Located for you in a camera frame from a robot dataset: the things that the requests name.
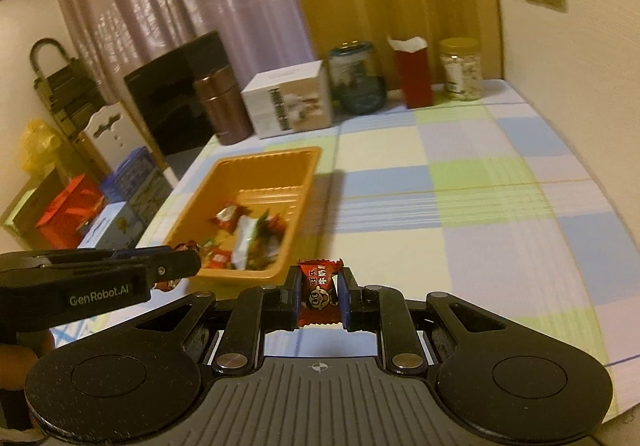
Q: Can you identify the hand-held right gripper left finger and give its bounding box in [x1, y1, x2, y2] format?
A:
[107, 268, 304, 377]

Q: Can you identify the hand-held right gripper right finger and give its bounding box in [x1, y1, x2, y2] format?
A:
[339, 268, 538, 377]

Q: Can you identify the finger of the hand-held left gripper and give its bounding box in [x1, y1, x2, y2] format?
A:
[0, 248, 177, 279]
[0, 251, 202, 333]

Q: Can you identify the small red candy packet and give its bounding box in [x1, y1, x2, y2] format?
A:
[295, 258, 346, 329]

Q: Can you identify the red foil candy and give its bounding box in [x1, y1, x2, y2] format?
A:
[152, 240, 202, 293]

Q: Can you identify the white and grey snack wrapper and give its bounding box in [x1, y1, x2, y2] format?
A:
[232, 215, 274, 271]

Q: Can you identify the red and gold candy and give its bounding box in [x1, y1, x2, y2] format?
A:
[215, 203, 247, 229]

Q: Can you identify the orange plastic tray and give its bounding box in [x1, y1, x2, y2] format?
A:
[167, 147, 324, 285]

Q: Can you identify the person's left forearm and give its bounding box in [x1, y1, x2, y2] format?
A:
[0, 340, 55, 379]

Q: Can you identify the red gift box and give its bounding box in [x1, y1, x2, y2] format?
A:
[36, 175, 104, 247]

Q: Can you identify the white and blue box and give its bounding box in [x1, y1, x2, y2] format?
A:
[77, 202, 144, 249]

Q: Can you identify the green box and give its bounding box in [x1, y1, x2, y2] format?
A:
[0, 171, 51, 237]

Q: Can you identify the blue patterned box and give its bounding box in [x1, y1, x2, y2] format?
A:
[100, 148, 174, 217]

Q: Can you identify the yellow plastic bag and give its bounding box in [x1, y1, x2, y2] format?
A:
[20, 120, 62, 175]

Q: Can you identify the white wooden chair back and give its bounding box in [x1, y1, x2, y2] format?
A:
[82, 102, 139, 173]

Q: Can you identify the white printed box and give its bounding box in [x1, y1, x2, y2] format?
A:
[241, 60, 335, 139]

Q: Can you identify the brown metal thermos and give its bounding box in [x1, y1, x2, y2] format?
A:
[192, 66, 254, 145]

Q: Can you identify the dark glass jar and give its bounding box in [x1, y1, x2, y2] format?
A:
[327, 42, 387, 115]

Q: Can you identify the dark red open carton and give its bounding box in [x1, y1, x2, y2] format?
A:
[387, 36, 435, 109]

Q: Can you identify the peanut jar with yellow lid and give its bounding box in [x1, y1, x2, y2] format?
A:
[439, 38, 484, 101]

